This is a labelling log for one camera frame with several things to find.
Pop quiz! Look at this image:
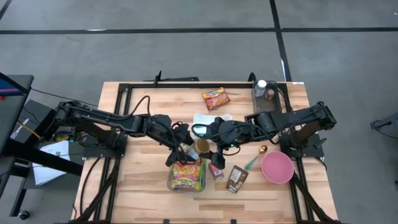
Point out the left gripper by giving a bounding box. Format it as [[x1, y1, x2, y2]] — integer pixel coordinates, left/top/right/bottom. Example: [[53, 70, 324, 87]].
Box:
[[146, 113, 195, 167]]

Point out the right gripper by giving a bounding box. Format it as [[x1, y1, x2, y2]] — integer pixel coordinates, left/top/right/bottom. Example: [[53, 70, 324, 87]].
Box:
[[206, 119, 249, 170]]

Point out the gold-lid herb jar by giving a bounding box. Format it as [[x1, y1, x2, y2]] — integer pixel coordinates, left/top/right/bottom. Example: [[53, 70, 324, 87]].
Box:
[[185, 138, 211, 162]]

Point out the lime chili shrimp ramen pack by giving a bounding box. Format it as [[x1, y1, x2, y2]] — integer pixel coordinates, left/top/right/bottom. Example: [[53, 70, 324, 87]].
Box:
[[170, 159, 205, 191]]

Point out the gold spoon green handle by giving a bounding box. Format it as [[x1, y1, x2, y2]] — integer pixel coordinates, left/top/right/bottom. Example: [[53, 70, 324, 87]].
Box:
[[244, 144, 269, 171]]

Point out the white-lid spice bottle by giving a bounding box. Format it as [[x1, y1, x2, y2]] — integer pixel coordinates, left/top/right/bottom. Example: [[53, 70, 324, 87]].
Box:
[[254, 79, 268, 98]]

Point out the brown food pouch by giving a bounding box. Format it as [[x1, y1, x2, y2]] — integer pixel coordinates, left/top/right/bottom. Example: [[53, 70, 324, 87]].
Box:
[[226, 164, 249, 194]]

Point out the red patterned paprika tin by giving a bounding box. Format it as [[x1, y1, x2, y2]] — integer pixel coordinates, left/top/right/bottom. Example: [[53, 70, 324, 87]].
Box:
[[208, 161, 224, 182]]

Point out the white cutting board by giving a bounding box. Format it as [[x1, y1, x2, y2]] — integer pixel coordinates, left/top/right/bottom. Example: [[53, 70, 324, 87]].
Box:
[[192, 113, 234, 139]]

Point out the red yellow ramen pack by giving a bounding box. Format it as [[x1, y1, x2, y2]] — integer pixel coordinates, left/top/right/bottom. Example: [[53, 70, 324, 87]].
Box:
[[201, 87, 231, 111]]

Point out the pink bowl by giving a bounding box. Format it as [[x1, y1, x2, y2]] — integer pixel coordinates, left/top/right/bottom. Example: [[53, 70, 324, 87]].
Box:
[[260, 151, 295, 185]]

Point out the small clear plastic container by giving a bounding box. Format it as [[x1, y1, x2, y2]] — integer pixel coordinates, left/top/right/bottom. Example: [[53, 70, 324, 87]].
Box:
[[252, 80, 283, 114]]

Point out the white paper sheet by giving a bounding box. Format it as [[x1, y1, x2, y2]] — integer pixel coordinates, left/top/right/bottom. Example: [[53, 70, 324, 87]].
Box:
[[32, 139, 73, 187]]

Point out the black equipment box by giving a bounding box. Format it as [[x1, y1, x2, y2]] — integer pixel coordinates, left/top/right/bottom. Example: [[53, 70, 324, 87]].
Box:
[[10, 99, 67, 154]]

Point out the dark grey desk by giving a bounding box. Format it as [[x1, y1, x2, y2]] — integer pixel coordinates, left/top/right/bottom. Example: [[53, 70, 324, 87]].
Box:
[[0, 73, 84, 220]]

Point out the grey equipment base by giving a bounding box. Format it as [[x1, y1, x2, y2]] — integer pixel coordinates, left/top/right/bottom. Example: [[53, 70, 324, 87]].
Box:
[[369, 111, 398, 131]]

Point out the black desk monitor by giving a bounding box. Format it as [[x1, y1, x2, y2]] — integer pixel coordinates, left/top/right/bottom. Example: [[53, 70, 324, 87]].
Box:
[[0, 77, 20, 97]]

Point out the black clamp handle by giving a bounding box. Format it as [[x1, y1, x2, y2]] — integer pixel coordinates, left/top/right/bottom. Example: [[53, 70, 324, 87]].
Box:
[[143, 70, 200, 83]]

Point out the black power cable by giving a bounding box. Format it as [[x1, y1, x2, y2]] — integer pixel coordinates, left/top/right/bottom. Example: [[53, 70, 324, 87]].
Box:
[[30, 88, 99, 108]]

